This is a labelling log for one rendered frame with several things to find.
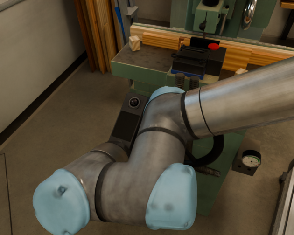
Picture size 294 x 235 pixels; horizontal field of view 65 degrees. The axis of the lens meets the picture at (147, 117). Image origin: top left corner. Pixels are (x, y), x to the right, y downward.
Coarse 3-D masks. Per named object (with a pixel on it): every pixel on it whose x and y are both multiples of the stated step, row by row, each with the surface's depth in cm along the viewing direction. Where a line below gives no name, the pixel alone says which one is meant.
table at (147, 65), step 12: (144, 48) 87; (156, 48) 87; (168, 48) 87; (120, 60) 81; (132, 60) 81; (144, 60) 81; (156, 60) 81; (168, 60) 81; (120, 72) 82; (132, 72) 80; (144, 72) 79; (156, 72) 77; (228, 72) 76; (156, 84) 80
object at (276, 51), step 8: (136, 32) 89; (152, 32) 87; (160, 32) 86; (168, 32) 85; (176, 32) 85; (216, 40) 81; (224, 40) 81; (256, 48) 77; (264, 48) 77; (272, 48) 77
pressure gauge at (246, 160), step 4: (244, 152) 81; (248, 152) 79; (252, 152) 78; (256, 152) 79; (244, 156) 79; (248, 156) 78; (252, 156) 77; (256, 156) 78; (260, 156) 79; (244, 160) 81; (248, 160) 80; (252, 160) 79; (256, 160) 79; (260, 160) 78; (244, 164) 82; (248, 164) 81; (252, 164) 80; (256, 164) 80; (260, 164) 79
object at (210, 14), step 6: (222, 0) 75; (198, 6) 71; (204, 6) 71; (210, 6) 71; (216, 6) 71; (222, 6) 75; (198, 12) 70; (204, 12) 70; (210, 12) 69; (216, 12) 69; (198, 18) 72; (204, 18) 71; (210, 18) 70; (216, 18) 70; (198, 24) 73; (210, 24) 71; (216, 24) 71; (198, 30) 74; (204, 30) 73; (210, 30) 73
